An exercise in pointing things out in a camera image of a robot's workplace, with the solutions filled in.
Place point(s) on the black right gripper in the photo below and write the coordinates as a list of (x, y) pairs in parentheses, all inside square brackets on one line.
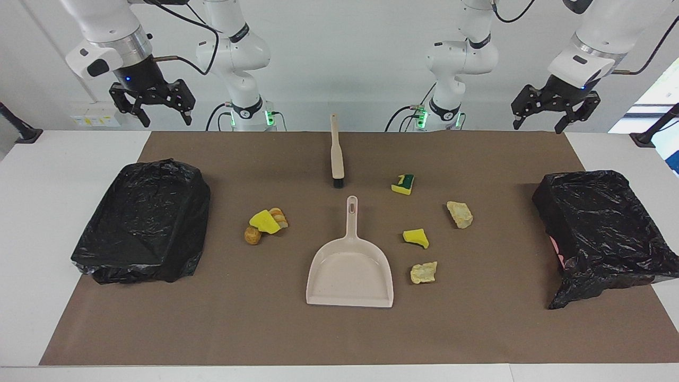
[(144, 78)]

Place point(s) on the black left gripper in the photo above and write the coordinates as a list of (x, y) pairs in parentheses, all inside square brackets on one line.
[(563, 90)]

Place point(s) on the crusty bread chunk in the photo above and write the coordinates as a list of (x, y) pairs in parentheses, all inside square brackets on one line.
[(459, 215), (424, 272)]

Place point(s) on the large yellow sponge piece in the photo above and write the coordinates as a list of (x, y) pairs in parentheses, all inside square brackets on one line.
[(264, 221)]

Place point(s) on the brown round bread roll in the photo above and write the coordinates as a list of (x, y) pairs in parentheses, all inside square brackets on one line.
[(252, 235)]

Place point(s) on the toy croissant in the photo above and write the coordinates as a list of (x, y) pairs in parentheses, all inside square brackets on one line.
[(279, 216)]

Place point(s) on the yellow sponge with green pad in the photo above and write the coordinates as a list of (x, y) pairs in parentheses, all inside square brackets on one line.
[(403, 184)]

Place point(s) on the beige hand brush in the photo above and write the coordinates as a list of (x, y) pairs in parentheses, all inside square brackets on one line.
[(337, 159)]

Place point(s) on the yellow sponge wedge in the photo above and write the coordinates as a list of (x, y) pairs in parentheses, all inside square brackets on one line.
[(415, 236)]

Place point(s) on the beige plastic dustpan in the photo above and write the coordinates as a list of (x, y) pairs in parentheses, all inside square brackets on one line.
[(350, 270)]

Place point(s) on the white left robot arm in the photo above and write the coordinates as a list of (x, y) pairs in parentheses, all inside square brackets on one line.
[(456, 58)]

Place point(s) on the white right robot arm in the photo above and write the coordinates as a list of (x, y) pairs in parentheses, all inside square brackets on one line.
[(238, 53)]

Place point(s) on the black bag lined pink bin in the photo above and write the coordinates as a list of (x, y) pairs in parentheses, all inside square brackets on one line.
[(604, 233)]

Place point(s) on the black clamp stand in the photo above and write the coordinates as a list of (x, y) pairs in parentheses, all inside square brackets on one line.
[(655, 130), (18, 130)]

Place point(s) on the bright window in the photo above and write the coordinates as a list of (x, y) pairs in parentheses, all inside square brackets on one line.
[(658, 101)]

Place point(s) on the brown table mat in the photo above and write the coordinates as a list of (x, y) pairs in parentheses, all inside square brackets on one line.
[(345, 329)]

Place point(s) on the white wall socket box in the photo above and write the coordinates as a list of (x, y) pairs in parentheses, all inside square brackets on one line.
[(95, 114)]

